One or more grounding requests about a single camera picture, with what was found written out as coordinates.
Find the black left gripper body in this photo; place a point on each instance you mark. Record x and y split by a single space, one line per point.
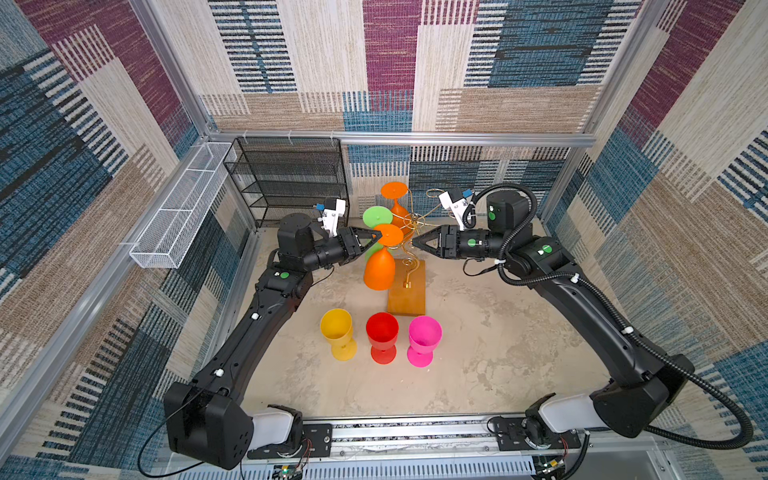
345 239

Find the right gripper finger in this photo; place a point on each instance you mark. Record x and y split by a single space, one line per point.
431 237
430 247

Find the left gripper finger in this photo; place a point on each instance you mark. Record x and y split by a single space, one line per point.
368 246
365 235

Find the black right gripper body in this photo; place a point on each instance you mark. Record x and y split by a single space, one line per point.
454 251

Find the green wine glass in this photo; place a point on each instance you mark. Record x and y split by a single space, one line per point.
374 217

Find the orange wine glass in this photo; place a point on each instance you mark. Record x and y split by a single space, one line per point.
380 268
397 204

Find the yellow wine glass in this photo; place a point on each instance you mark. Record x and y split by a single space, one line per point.
337 329

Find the red wine glass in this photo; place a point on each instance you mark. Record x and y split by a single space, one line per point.
382 330

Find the pink wine glass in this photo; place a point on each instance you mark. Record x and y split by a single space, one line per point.
424 335

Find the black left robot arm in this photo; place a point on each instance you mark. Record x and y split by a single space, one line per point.
204 417

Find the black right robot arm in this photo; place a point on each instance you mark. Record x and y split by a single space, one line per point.
496 224

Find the orange wooden rack base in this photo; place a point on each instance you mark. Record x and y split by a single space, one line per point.
407 294

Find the black mesh shelf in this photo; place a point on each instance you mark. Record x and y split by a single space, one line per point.
278 176

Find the gold wire glass rack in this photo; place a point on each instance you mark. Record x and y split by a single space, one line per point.
414 224

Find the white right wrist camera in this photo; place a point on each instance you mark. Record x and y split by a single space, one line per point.
459 202

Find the white mesh wall basket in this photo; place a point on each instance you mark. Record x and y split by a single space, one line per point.
167 238

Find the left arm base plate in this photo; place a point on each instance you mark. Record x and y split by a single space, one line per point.
314 437

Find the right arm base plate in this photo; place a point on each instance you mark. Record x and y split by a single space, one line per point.
521 433

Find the aluminium front rail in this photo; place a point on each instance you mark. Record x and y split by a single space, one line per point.
455 447

